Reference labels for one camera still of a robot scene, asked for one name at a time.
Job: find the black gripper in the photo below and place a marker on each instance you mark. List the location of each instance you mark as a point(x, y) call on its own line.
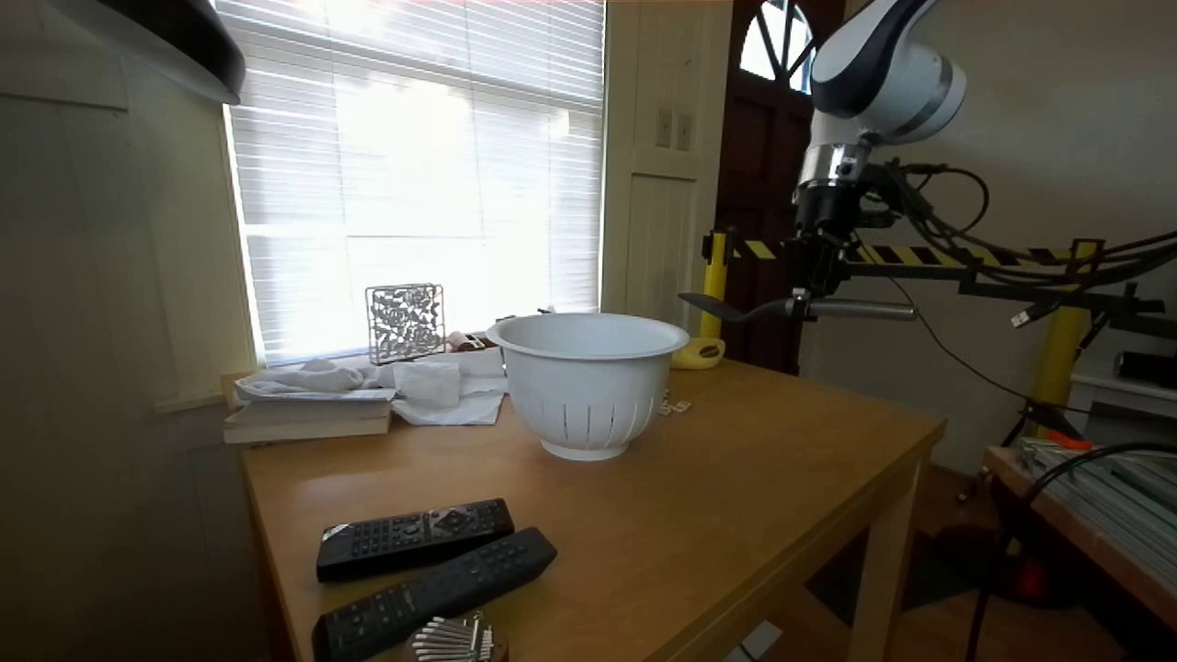
point(829, 222)

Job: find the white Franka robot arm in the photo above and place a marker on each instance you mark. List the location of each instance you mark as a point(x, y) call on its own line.
point(888, 74)

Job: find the white colander bowl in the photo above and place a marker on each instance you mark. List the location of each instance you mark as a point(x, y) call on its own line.
point(589, 390)

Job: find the yellow black striped bar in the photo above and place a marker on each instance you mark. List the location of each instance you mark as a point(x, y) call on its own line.
point(957, 254)

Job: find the black metal boom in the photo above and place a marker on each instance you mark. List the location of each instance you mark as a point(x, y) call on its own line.
point(1054, 287)

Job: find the white crumpled cloth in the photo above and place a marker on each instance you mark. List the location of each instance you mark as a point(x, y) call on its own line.
point(447, 390)

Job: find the white lattice decorative box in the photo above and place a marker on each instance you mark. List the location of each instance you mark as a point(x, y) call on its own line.
point(406, 320)

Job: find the white window blinds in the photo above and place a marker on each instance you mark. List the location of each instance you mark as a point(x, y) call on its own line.
point(406, 161)

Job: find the short black remote control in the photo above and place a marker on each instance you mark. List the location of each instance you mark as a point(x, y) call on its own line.
point(411, 537)

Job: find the long black remote control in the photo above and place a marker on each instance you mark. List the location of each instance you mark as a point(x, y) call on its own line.
point(427, 592)

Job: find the folded printed newspaper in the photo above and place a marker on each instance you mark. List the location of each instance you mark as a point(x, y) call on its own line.
point(314, 382)

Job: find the thin yellow post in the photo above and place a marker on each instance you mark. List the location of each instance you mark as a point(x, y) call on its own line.
point(712, 277)

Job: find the thick yellow post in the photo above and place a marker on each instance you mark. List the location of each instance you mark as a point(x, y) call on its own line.
point(1061, 350)

